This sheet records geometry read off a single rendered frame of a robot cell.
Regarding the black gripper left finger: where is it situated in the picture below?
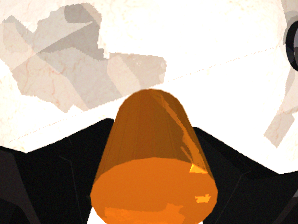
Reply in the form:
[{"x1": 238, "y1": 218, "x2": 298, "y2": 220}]
[{"x1": 0, "y1": 119, "x2": 114, "y2": 224}]

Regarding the orange knob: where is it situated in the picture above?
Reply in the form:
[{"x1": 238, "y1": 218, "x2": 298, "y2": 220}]
[{"x1": 90, "y1": 88, "x2": 218, "y2": 224}]

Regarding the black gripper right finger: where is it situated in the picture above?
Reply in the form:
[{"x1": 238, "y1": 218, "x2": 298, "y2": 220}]
[{"x1": 193, "y1": 127, "x2": 298, "y2": 224}]

